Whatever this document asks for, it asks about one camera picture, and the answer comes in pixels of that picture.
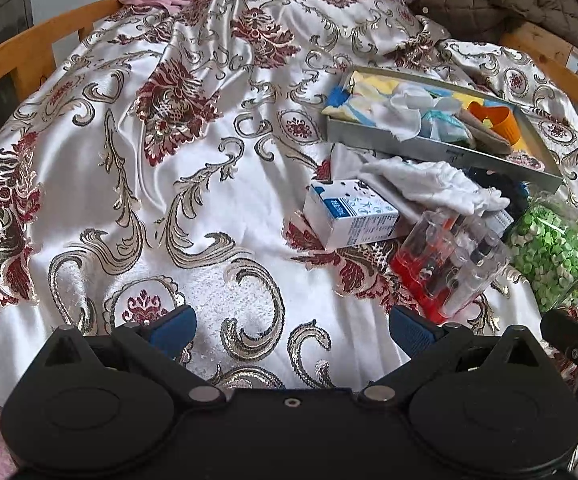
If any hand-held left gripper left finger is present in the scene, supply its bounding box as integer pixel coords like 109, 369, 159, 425
34, 304, 227, 406

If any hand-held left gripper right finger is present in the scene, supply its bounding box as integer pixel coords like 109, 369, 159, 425
359, 305, 544, 406

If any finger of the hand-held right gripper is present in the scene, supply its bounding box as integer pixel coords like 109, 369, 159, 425
540, 309, 578, 376

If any metal tray with painted bottom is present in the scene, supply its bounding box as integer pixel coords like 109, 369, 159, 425
321, 65, 564, 193

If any red rack of test tubes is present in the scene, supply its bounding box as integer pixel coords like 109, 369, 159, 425
389, 208, 512, 326

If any bag of green pieces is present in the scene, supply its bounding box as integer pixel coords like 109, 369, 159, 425
504, 195, 578, 313

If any white blue carton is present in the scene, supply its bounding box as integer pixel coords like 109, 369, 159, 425
301, 179, 401, 252

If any floral satin blanket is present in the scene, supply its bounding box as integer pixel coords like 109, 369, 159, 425
0, 0, 578, 411

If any white cloth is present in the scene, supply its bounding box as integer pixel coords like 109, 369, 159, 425
359, 156, 512, 216
369, 82, 462, 143

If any black knitted item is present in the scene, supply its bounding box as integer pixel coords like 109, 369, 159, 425
464, 167, 530, 221

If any white tissue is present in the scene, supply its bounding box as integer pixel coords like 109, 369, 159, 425
329, 142, 370, 181

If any brown cloth strip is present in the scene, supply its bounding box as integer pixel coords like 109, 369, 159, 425
456, 110, 514, 156

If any teal face mask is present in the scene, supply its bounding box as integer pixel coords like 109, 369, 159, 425
419, 105, 474, 146

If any orange cup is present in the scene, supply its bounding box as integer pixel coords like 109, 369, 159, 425
466, 101, 522, 143

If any yellow blue cloth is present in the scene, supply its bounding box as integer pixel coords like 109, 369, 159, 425
321, 71, 410, 123

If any wooden bed frame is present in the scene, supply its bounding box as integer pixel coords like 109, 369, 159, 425
0, 0, 578, 173

